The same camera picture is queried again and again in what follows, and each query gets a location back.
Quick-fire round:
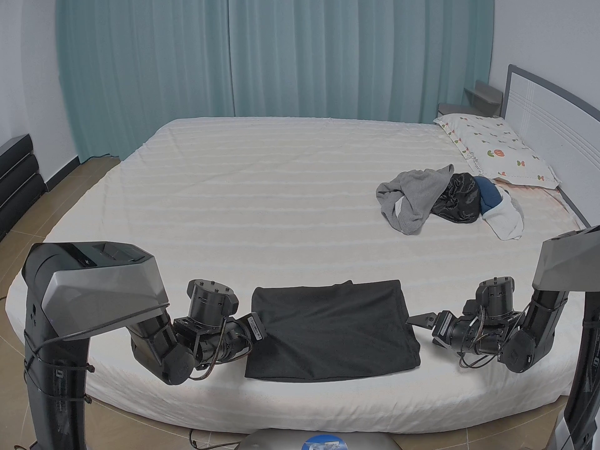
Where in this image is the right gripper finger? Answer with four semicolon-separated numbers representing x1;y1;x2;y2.
405;313;439;331

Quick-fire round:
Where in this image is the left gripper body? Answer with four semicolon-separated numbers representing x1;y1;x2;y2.
218;312;268;362

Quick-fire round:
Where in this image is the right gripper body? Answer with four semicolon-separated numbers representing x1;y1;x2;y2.
431;311;480;354

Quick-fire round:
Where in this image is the black T-shirt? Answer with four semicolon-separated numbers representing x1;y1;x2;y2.
245;279;422;383

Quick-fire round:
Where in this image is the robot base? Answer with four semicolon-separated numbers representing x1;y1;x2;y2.
239;429;394;450

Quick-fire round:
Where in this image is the bed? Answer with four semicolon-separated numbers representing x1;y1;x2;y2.
7;64;600;437

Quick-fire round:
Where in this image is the white garment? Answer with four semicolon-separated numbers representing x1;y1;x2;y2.
483;190;525;241

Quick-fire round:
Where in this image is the grey garment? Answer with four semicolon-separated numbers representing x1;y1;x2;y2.
376;163;455;235

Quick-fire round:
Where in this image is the black shiny garment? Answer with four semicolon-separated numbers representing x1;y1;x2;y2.
430;172;483;224

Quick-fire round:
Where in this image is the dark blue garment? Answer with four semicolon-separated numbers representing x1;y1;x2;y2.
476;176;503;214

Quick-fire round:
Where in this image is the white printed pillow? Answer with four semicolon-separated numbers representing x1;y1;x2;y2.
432;113;561;190

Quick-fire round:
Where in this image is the grey bedside table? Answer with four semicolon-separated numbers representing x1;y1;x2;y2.
437;80;504;117

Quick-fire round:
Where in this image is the black chest of drawers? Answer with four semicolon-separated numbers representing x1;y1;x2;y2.
0;134;48;243

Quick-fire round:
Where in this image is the blue-green curtain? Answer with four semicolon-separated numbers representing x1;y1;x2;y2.
55;0;235;163
227;0;495;123

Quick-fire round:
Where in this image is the black cable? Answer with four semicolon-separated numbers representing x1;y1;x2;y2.
187;428;244;449

